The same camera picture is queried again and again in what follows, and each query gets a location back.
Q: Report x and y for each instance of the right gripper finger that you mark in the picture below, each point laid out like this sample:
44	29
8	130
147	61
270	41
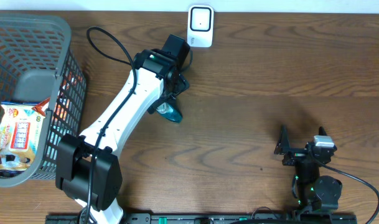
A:
322	131
282	146

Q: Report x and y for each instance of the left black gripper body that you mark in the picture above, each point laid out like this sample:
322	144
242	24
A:
177	83

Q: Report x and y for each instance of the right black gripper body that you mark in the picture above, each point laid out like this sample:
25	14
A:
295	156

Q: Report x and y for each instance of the teal mouthwash bottle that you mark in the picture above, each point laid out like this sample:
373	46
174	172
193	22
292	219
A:
169	110

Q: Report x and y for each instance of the yellow snack bag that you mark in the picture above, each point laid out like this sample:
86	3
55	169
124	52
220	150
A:
20	131

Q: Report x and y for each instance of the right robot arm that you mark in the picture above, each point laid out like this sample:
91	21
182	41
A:
318	195

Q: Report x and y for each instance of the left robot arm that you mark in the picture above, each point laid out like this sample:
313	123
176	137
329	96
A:
88	168

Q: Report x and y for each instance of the white barcode scanner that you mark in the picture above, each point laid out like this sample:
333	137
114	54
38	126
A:
200	26

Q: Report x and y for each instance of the grey plastic shopping basket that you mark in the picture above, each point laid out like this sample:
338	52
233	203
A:
37	64

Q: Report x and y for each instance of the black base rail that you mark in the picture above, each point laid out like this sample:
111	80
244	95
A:
146	218

